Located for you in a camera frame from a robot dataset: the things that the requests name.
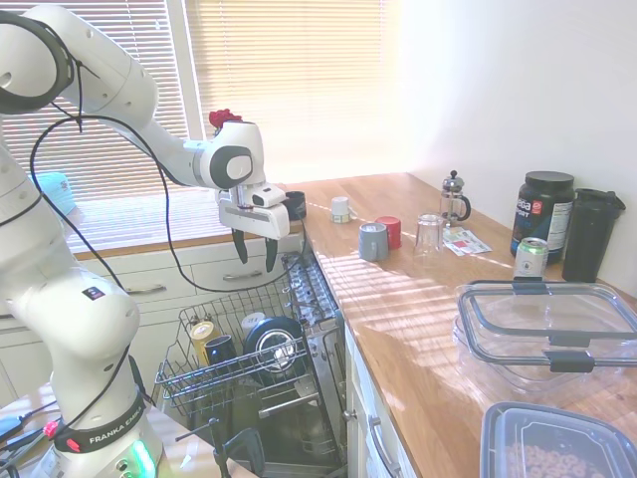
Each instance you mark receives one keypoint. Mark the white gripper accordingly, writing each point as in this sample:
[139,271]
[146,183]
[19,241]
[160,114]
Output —
[259,219]

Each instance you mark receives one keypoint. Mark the dark navy mug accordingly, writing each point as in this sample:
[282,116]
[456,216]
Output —
[221,349]

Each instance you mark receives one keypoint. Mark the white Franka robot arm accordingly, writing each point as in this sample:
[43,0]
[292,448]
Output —
[99,74]

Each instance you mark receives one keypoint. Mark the navy mug with white print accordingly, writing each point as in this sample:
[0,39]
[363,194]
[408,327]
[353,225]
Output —
[297,204]

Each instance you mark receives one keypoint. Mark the yellow cup in rack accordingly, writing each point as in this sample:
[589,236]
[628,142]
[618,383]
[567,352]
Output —
[203,332]

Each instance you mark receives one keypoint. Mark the grey mug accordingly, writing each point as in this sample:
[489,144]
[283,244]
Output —
[370,241]

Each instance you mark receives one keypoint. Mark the red mug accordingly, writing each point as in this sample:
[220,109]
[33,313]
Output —
[393,231]

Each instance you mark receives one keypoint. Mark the small white cup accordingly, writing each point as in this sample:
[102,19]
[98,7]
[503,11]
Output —
[254,322]

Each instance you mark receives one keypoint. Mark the white cup with green print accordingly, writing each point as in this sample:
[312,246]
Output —
[341,209]

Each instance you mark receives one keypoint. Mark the black pot with steel inside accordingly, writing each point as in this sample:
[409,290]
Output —
[271,348]

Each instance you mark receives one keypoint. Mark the white drawer cabinet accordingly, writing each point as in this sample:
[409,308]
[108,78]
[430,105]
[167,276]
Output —
[164,309]

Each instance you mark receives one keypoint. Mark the wooden window blind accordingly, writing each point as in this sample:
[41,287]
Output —
[164,164]
[298,89]

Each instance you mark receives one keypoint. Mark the stainless steel dishwasher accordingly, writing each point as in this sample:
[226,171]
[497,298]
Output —
[326,363]

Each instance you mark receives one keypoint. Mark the red rose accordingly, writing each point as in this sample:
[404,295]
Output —
[223,118]

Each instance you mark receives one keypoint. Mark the clear drinking glass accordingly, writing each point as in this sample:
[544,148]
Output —
[429,236]

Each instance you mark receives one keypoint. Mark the white counter cabinet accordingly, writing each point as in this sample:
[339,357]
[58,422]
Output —
[360,388]

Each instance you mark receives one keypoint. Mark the metal cabinet knob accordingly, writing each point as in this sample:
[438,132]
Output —
[350,414]

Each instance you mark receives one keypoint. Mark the black clamp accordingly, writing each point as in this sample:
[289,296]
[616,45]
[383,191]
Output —
[239,448]

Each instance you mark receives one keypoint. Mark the glass french press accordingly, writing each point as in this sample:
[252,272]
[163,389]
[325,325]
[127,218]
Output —
[452,201]

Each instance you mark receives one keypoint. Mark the teal cap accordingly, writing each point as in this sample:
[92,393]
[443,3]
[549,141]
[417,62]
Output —
[56,191]

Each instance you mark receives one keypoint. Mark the printed paper leaflets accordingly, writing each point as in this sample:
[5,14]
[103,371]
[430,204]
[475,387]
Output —
[465,241]

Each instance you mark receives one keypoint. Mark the red stop button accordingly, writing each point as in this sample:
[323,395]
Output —
[51,428]

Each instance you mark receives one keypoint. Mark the silver green drink can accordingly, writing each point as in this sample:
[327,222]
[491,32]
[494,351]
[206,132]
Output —
[530,259]

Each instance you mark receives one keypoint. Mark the black protein powder tub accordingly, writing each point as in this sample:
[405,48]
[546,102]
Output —
[542,209]

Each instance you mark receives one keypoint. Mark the clear container with grey-rimmed lid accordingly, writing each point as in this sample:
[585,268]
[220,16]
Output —
[547,309]

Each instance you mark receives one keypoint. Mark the black shaker bottle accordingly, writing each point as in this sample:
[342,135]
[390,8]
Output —
[589,234]

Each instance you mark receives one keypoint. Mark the grey container with cereal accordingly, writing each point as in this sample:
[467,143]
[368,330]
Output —
[547,443]

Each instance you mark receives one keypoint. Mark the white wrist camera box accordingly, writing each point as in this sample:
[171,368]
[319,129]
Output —
[268,195]

